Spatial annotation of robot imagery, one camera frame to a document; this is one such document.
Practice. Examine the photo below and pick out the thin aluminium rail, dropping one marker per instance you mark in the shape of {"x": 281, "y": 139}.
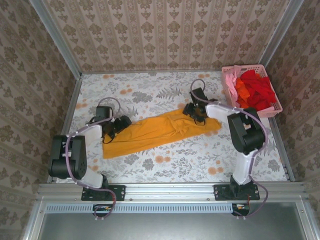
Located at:
{"x": 150, "y": 71}

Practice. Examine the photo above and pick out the red t-shirt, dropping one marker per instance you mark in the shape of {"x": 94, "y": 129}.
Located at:
{"x": 262, "y": 92}

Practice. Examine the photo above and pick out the floral table cover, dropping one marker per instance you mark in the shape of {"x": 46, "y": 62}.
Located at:
{"x": 175, "y": 165}

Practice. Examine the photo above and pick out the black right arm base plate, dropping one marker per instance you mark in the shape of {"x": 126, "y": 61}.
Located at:
{"x": 222, "y": 192}

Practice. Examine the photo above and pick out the aluminium mounting rail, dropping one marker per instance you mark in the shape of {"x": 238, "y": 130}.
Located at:
{"x": 170, "y": 191}

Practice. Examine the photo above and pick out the aluminium frame post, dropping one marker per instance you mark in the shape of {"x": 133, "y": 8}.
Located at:
{"x": 57, "y": 37}
{"x": 280, "y": 32}

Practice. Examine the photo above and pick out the grey metal sheet panel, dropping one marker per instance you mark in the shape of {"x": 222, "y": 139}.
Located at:
{"x": 162, "y": 227}

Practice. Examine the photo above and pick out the pink plastic basket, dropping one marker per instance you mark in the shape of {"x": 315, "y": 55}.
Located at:
{"x": 250, "y": 67}

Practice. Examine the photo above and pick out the pink t-shirt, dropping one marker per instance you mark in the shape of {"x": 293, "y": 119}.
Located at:
{"x": 231, "y": 82}

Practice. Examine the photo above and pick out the black connector box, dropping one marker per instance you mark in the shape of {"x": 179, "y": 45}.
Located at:
{"x": 102, "y": 209}
{"x": 241, "y": 209}

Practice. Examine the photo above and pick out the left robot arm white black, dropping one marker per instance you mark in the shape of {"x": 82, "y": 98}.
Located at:
{"x": 93, "y": 131}

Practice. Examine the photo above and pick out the aluminium side rail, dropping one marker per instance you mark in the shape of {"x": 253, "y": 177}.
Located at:
{"x": 69, "y": 112}
{"x": 287, "y": 165}

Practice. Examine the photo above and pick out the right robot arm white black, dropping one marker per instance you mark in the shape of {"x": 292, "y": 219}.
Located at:
{"x": 217, "y": 111}

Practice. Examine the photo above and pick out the orange t-shirt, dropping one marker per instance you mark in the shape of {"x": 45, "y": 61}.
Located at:
{"x": 243, "y": 93}

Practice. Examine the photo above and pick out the yellow t-shirt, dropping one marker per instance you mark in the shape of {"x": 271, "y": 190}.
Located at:
{"x": 150, "y": 135}

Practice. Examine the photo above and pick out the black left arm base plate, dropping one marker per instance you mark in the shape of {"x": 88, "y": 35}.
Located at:
{"x": 117, "y": 192}

